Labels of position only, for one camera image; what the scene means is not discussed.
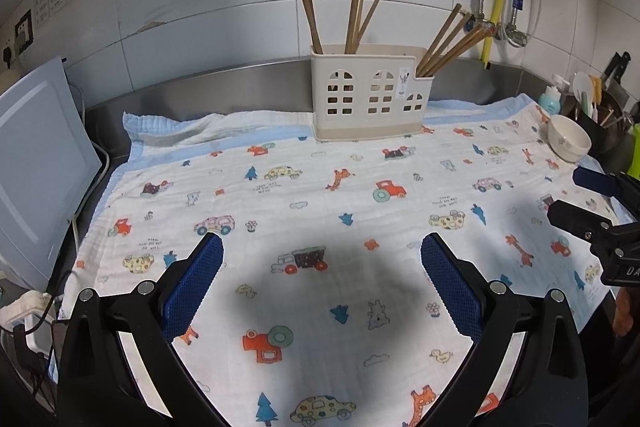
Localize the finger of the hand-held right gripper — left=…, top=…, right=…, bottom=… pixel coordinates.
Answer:
left=572, top=166, right=640, bottom=202
left=546, top=199, right=615, bottom=244

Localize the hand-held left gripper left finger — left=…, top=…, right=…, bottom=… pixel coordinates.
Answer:
left=56, top=232, right=226, bottom=427

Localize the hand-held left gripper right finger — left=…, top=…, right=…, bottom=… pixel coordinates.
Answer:
left=417, top=232, right=588, bottom=427

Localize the cream plastic chopstick holder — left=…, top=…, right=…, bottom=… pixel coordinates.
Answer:
left=310, top=42, right=435, bottom=142

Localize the bunch of wooden chopsticks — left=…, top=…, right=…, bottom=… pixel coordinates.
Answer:
left=297, top=0, right=493, bottom=78

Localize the white ceramic bowl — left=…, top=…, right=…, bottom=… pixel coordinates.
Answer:
left=547, top=114, right=593, bottom=164

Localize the green plastic item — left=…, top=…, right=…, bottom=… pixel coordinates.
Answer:
left=625, top=122, right=640, bottom=180

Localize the dark cooking pot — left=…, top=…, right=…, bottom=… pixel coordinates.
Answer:
left=560, top=89, right=631, bottom=152

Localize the teal plastic bottle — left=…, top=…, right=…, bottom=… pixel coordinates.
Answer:
left=537, top=74, right=566, bottom=118

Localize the white spatula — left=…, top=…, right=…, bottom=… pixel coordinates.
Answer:
left=571, top=71, right=596, bottom=118

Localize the black kitchen knife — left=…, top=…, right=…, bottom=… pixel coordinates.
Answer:
left=602, top=51, right=632, bottom=90

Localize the white cartoon printed cloth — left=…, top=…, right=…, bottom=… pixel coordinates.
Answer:
left=47, top=93, right=613, bottom=427

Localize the metal pipe valve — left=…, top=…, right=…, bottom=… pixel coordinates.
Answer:
left=502, top=22, right=531, bottom=50
left=467, top=9, right=501, bottom=40

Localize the white power strip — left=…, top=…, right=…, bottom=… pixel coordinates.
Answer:
left=0, top=289, right=56, bottom=353

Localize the white kitchen appliance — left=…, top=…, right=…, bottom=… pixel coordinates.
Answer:
left=0, top=56, right=103, bottom=290

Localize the brown wooden chopstick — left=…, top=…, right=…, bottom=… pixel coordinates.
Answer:
left=297, top=0, right=324, bottom=56
left=416, top=3, right=463, bottom=76

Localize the black cable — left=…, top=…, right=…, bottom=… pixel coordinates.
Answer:
left=12, top=322, right=56, bottom=403

